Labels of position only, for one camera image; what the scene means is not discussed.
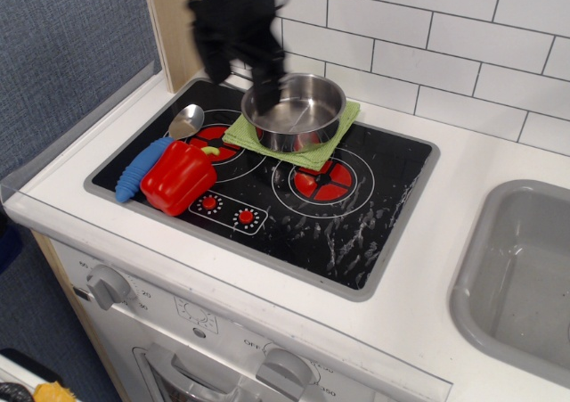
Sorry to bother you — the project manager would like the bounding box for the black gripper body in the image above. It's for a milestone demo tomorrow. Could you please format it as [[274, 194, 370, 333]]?
[[186, 0, 287, 85]]

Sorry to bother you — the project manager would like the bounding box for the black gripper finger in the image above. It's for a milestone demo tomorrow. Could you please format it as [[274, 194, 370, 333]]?
[[202, 45, 232, 84], [251, 65, 285, 115]]

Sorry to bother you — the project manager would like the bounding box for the stainless steel pot with handle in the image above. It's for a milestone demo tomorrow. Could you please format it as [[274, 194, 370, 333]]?
[[224, 73, 347, 153]]

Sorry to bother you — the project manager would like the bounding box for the black toy stove top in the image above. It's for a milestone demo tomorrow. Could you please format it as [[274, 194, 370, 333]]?
[[85, 79, 440, 302]]

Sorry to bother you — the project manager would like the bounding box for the green folded cloth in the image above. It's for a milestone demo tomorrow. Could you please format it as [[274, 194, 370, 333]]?
[[222, 101, 360, 170]]

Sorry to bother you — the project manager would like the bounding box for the red toy bell pepper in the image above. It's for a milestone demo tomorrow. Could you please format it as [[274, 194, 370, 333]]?
[[140, 141, 220, 217]]

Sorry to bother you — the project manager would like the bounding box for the grey left oven knob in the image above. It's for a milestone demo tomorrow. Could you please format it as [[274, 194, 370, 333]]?
[[86, 265, 131, 311]]

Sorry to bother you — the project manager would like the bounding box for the grey oven knob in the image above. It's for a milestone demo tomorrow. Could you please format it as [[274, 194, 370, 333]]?
[[256, 349, 318, 401], [86, 265, 131, 311]]

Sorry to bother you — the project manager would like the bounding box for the white toy oven front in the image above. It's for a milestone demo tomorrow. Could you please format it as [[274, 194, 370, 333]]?
[[53, 242, 451, 401]]

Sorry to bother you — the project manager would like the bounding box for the grey right oven knob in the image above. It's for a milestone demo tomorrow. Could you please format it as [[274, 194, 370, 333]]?
[[256, 349, 318, 401]]

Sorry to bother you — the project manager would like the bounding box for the grey toy sink basin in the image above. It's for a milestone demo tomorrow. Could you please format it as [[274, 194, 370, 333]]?
[[450, 180, 569, 387]]

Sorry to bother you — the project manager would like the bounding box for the yellow object at corner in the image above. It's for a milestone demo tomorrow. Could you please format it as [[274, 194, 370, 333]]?
[[32, 381, 77, 402]]

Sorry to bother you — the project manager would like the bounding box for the blue handled metal spoon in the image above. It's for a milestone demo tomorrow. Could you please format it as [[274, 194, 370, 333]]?
[[115, 104, 205, 203]]

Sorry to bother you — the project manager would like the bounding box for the light wooden side post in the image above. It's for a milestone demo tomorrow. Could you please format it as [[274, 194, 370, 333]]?
[[146, 0, 203, 94]]

